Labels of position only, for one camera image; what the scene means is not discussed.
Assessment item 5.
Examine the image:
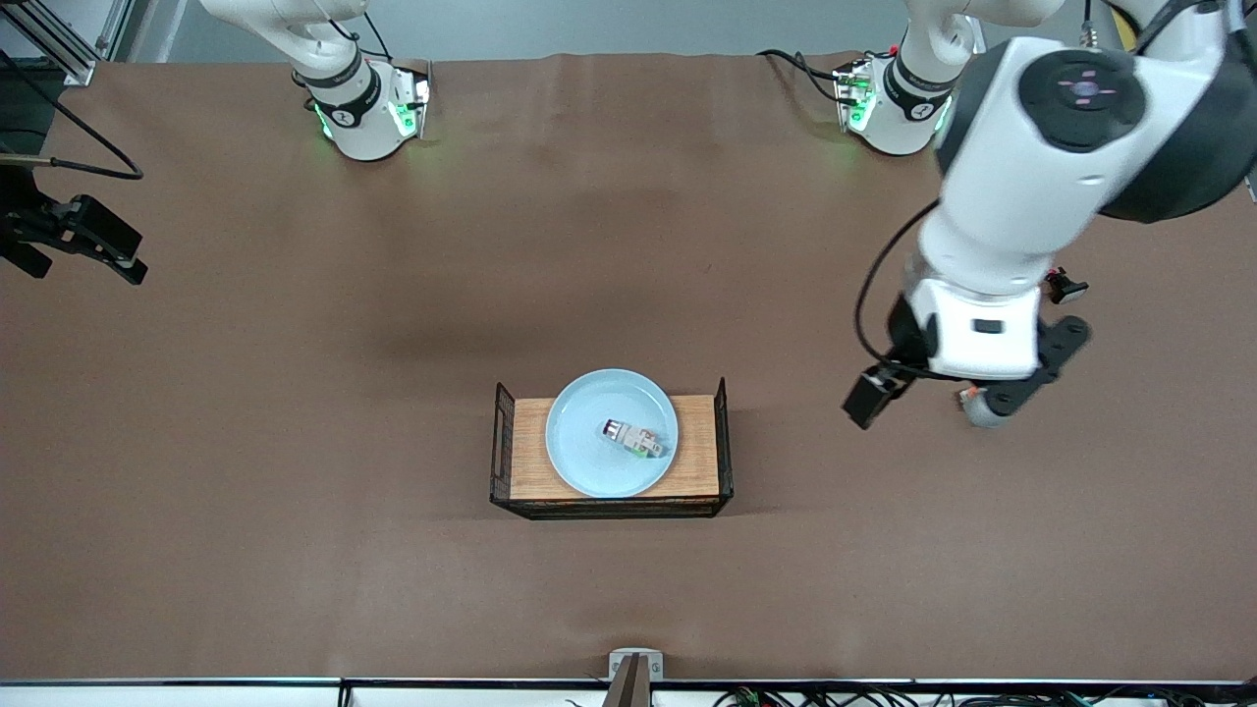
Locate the light blue ceramic plate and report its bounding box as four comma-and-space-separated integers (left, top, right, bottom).
545, 368, 681, 500

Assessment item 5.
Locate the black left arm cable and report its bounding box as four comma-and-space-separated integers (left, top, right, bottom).
852, 201, 942, 376

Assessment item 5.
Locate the black square white-top switch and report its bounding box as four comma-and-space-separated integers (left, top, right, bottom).
1044, 267, 1091, 305

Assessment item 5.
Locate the black arm base cable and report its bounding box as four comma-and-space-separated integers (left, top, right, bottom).
756, 47, 847, 105

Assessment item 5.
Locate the aluminium corner bracket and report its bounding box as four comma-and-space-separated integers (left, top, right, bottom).
608, 647, 665, 681

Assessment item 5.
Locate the black wire tray wooden base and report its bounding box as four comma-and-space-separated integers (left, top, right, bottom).
489, 378, 736, 521

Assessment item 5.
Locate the aluminium camera post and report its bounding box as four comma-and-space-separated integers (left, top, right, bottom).
601, 656, 651, 707

